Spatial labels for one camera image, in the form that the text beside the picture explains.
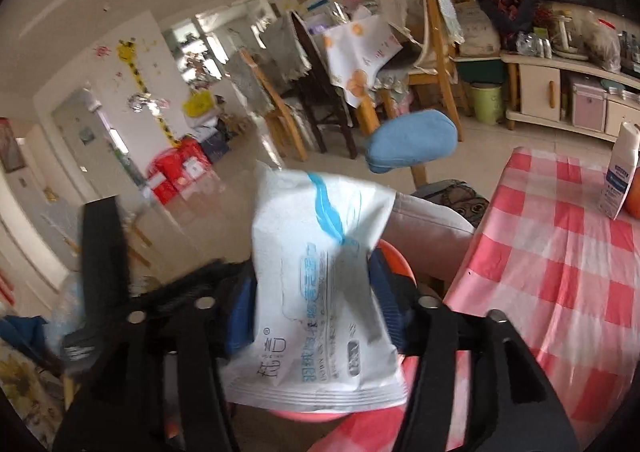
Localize green trash bin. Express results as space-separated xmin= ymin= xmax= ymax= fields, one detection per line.
xmin=470 ymin=82 xmax=504 ymax=126

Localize blue cushioned stool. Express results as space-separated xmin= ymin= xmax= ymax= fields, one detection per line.
xmin=366 ymin=109 xmax=458 ymax=173

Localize pink storage box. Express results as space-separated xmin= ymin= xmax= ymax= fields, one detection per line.
xmin=570 ymin=74 xmax=606 ymax=132

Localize white blue wet-wipe pack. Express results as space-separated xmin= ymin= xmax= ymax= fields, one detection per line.
xmin=220 ymin=165 xmax=408 ymax=414

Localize red gift boxes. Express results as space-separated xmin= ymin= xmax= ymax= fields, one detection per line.
xmin=146 ymin=137 xmax=212 ymax=205

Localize white TV cabinet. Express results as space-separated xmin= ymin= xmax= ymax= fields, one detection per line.
xmin=500 ymin=52 xmax=639 ymax=142

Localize red white checkered tablecloth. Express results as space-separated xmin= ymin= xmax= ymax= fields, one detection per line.
xmin=309 ymin=145 xmax=640 ymax=452

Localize orange persimmon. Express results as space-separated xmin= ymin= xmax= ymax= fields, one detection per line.
xmin=624 ymin=169 xmax=640 ymax=219

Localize dark wooden chair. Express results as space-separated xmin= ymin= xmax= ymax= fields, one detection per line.
xmin=288 ymin=12 xmax=358 ymax=159

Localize white blue milk carton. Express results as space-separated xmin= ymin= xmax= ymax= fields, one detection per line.
xmin=598 ymin=121 xmax=639 ymax=220

